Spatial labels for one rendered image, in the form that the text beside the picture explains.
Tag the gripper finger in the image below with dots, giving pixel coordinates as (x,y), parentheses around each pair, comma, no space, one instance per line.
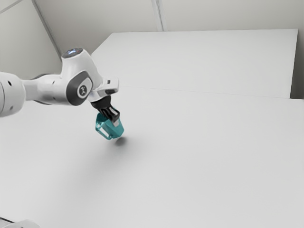
(116,116)
(106,113)

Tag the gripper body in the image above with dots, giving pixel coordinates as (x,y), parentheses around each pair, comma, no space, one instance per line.
(102,104)

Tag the teal faceted mug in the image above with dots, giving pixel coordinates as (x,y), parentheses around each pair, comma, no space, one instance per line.
(111,130)

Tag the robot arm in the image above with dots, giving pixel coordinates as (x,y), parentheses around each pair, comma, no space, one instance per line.
(78,71)

